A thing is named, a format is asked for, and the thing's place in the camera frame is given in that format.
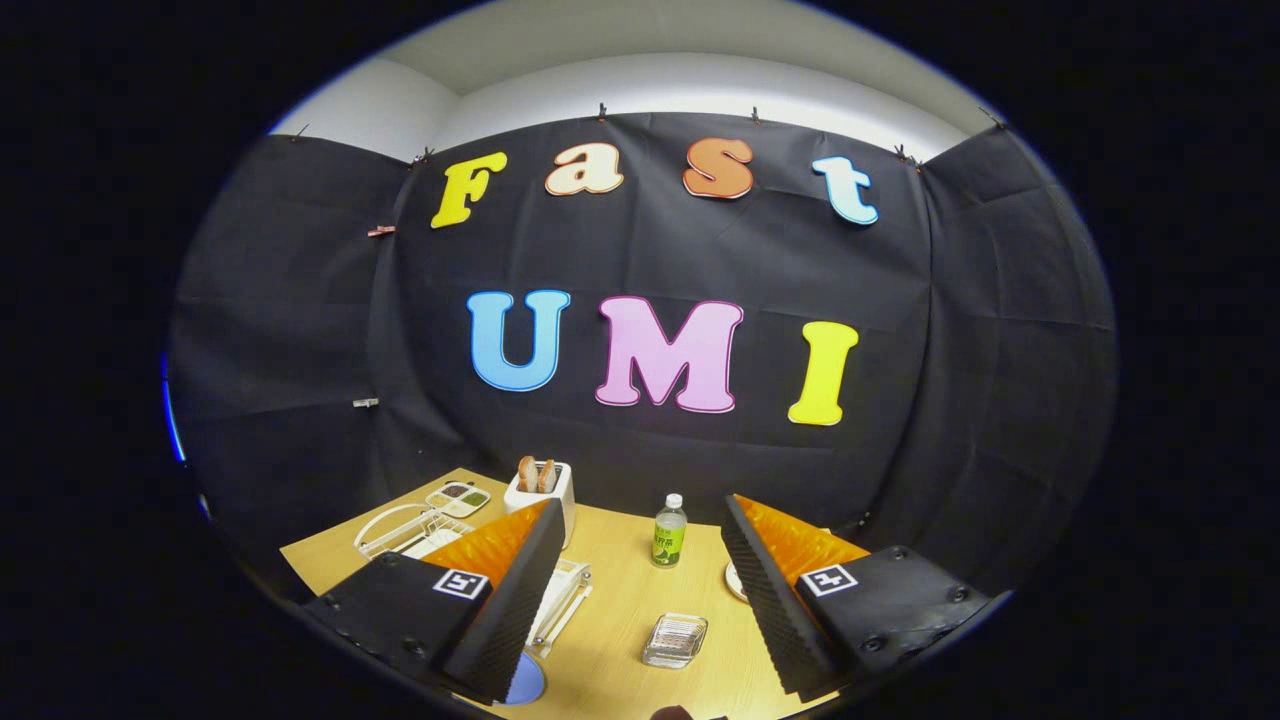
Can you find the divided condiment tray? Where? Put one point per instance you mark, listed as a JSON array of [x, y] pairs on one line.
[[458, 498]]

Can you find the light blue plate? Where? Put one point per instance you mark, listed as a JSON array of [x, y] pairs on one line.
[[525, 682]]

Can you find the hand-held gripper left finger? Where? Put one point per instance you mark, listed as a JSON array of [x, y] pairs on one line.
[[510, 620]]

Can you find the toast slice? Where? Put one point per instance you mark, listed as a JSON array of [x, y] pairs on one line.
[[547, 477], [527, 475]]

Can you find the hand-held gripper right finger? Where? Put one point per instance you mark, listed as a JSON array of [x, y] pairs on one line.
[[770, 610]]

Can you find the white toaster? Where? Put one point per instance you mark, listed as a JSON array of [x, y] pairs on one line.
[[520, 500]]

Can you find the small white dish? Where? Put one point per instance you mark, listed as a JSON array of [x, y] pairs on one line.
[[735, 582]]

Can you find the green tea bottle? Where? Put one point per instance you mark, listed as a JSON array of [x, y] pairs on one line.
[[668, 540]]

